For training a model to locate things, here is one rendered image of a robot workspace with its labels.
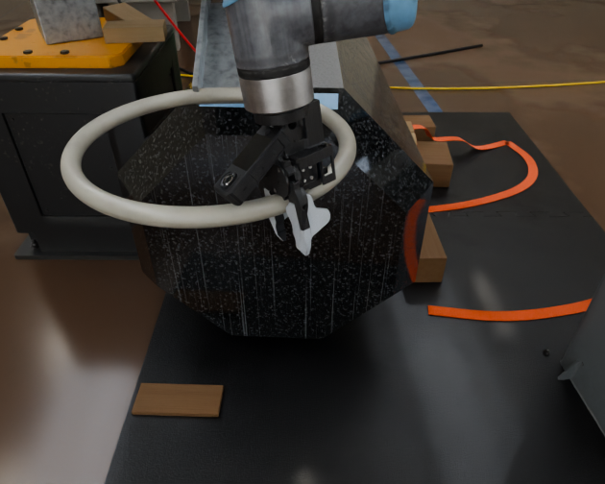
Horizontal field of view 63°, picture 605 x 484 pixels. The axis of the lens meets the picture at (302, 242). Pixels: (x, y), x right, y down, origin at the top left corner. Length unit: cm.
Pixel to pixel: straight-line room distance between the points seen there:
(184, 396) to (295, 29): 119
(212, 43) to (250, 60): 64
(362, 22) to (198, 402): 120
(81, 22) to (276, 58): 145
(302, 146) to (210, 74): 53
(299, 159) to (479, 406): 113
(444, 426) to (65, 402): 111
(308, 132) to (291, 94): 8
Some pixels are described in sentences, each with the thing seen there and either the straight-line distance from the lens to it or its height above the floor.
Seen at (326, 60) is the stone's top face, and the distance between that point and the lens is 140.
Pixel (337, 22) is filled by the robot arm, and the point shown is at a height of 114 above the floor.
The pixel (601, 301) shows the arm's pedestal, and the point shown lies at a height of 32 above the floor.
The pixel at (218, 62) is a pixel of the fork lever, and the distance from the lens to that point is 119.
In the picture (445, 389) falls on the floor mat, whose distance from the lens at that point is 162.
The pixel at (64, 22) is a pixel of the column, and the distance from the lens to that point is 200.
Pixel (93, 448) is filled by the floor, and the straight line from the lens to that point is 159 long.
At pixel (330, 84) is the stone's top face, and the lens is 124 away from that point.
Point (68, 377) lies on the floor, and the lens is 177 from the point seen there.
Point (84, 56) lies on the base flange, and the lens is 184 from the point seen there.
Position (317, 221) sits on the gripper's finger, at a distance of 70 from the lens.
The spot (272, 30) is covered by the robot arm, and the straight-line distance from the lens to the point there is 60.
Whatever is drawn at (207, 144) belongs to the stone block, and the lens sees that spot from 122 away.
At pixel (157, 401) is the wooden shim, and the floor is 3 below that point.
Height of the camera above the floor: 128
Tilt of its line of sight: 38 degrees down
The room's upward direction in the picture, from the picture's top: straight up
